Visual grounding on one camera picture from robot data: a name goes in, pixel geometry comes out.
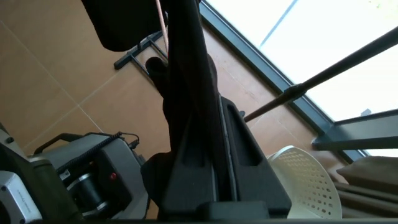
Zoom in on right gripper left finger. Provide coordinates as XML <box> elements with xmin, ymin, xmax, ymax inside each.
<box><xmin>158</xmin><ymin>118</ymin><xmax>218</xmax><ymax>218</ymax></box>

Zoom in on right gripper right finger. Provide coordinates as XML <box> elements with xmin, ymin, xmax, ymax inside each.
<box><xmin>219</xmin><ymin>95</ymin><xmax>292</xmax><ymax>218</ymax></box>

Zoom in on black garment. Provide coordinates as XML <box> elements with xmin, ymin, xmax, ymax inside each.
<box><xmin>140</xmin><ymin>0</ymin><xmax>224</xmax><ymax>215</ymax></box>

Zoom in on pink clothes hanger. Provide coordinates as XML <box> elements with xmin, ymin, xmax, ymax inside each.
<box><xmin>155</xmin><ymin>0</ymin><xmax>170</xmax><ymax>60</ymax></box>

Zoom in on black shorts with white cords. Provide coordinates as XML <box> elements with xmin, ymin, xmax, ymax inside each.
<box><xmin>80</xmin><ymin>0</ymin><xmax>165</xmax><ymax>52</ymax></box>

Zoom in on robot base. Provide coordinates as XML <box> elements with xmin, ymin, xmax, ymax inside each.
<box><xmin>0</xmin><ymin>123</ymin><xmax>150</xmax><ymax>220</ymax></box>

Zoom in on white laundry basket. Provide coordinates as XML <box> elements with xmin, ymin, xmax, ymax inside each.
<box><xmin>266</xmin><ymin>145</ymin><xmax>343</xmax><ymax>220</ymax></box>

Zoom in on black clothes rack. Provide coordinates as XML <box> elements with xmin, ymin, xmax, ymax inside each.
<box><xmin>113</xmin><ymin>26</ymin><xmax>398</xmax><ymax>123</ymax></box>

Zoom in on brown curtain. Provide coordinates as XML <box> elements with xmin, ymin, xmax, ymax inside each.
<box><xmin>329</xmin><ymin>155</ymin><xmax>398</xmax><ymax>218</ymax></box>

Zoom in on window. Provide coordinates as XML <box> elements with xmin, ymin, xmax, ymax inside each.
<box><xmin>198</xmin><ymin>0</ymin><xmax>398</xmax><ymax>163</ymax></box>

